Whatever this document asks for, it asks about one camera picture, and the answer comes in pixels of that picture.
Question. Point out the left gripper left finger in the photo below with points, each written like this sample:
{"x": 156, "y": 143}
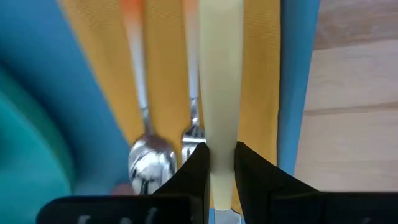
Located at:
{"x": 196, "y": 180}

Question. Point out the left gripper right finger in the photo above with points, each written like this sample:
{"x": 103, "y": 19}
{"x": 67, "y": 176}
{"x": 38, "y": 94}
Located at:
{"x": 255, "y": 180}

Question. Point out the yellow cloth napkin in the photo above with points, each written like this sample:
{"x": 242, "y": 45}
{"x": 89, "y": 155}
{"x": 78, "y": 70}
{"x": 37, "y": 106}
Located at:
{"x": 164, "y": 62}

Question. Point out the teal plate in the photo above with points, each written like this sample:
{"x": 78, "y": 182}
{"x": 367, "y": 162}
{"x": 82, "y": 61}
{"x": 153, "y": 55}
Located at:
{"x": 25, "y": 155}

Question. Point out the blue plastic tray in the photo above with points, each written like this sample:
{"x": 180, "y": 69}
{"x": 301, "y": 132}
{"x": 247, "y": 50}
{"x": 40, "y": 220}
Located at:
{"x": 62, "y": 62}

